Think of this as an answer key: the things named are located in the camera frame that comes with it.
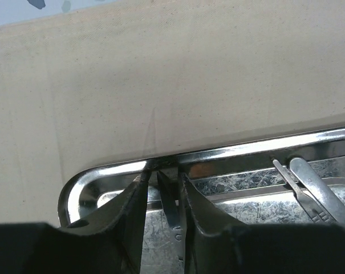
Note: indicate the beige cloth wrap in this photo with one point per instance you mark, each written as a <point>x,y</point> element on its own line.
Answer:
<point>136,79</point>

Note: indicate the steel scalpel handle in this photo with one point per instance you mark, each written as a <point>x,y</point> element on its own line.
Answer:
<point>318,188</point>
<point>309,205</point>

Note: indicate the steel surgical scissors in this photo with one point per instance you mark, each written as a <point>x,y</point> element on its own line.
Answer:
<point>169,196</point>

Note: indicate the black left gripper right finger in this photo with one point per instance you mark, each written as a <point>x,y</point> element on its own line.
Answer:
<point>210,234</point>

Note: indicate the steel instrument tray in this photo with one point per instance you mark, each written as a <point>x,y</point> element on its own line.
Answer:
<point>240,179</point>

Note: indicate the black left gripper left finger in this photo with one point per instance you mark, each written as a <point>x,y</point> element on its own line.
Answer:
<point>113,234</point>

